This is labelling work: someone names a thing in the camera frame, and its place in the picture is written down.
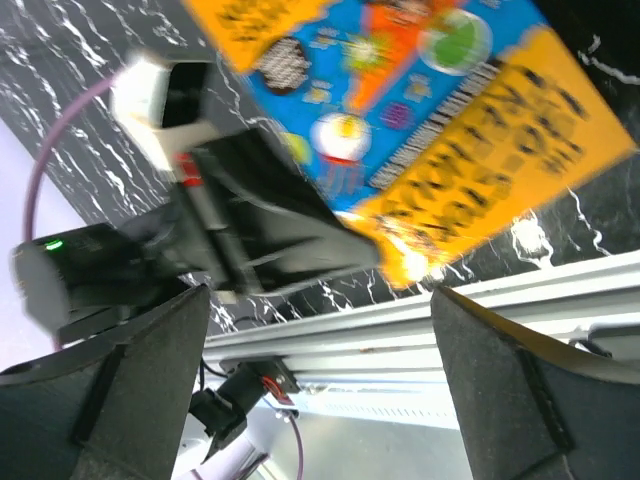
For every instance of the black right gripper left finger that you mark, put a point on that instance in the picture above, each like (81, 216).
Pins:
(111, 407)

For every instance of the slotted grey cable duct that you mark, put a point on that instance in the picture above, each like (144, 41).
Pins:
(411, 408)

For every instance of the aluminium rail frame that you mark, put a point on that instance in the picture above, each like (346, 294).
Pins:
(395, 342)

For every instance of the yellow 130-storey treehouse book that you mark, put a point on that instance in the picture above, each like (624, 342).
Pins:
(431, 125)

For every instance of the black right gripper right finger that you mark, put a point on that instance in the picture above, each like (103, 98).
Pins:
(530, 406)

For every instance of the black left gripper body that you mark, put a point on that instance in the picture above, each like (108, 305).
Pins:
(96, 174)

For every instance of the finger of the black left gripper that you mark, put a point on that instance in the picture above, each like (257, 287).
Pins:
(273, 231)

